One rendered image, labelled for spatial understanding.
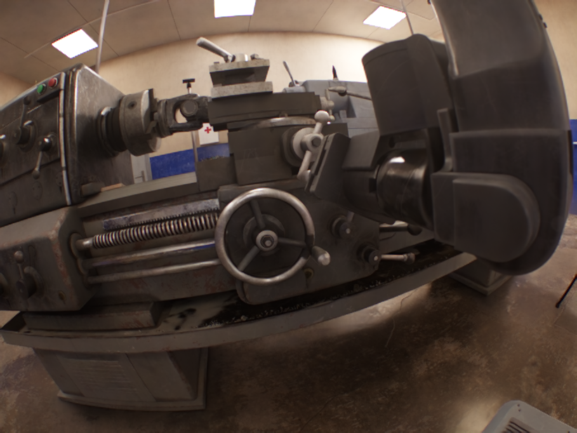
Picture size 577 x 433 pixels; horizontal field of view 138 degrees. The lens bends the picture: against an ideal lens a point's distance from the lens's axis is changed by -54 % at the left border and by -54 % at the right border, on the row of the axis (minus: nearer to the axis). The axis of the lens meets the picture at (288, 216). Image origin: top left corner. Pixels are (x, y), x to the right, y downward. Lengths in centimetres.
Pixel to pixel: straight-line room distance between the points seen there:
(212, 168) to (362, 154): 51
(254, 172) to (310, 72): 409
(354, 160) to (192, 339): 59
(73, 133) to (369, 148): 81
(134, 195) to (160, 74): 385
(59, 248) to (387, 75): 76
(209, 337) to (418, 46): 68
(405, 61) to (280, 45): 451
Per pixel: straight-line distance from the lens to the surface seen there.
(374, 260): 62
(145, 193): 72
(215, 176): 66
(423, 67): 15
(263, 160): 53
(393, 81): 16
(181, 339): 69
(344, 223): 55
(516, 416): 74
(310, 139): 45
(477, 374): 114
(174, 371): 94
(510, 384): 116
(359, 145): 21
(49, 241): 76
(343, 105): 100
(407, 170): 16
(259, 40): 463
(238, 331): 66
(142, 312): 83
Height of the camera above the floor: 83
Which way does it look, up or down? 12 degrees down
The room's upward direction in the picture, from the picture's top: 7 degrees counter-clockwise
